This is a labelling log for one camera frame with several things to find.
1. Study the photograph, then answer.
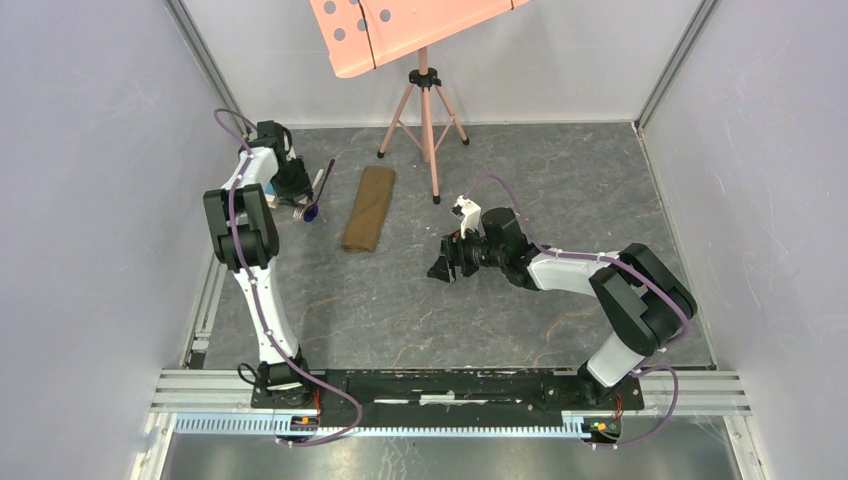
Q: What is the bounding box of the pink music stand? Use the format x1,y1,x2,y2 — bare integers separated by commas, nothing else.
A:
309,0,525,204

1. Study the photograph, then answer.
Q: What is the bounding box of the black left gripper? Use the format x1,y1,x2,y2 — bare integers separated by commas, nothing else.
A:
271,157,316,209

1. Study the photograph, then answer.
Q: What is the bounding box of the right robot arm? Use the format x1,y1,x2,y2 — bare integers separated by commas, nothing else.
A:
427,198,697,408

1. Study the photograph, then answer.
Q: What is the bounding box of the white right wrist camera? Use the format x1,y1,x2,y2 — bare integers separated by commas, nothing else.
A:
451,195,482,239

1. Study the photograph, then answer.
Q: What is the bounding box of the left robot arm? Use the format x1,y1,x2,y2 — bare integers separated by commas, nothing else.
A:
203,120,314,408

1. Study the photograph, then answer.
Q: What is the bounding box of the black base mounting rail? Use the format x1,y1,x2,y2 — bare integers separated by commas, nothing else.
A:
251,368,645,428

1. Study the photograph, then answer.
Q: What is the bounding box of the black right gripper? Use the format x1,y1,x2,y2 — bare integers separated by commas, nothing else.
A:
427,222,507,284

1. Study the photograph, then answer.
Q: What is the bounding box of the white toothed cable strip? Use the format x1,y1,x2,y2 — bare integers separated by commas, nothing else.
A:
175,413,590,440

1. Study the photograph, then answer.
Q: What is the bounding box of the blue and wood toy block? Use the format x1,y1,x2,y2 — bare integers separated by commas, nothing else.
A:
264,187,278,210

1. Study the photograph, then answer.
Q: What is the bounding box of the clear plastic fork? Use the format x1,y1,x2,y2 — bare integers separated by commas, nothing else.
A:
292,169,325,220

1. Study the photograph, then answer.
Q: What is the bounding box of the brown cloth napkin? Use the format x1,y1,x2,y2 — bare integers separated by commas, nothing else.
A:
341,165,396,253

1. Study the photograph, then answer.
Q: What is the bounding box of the purple plastic spoon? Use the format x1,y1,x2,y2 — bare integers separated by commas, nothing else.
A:
303,158,336,223

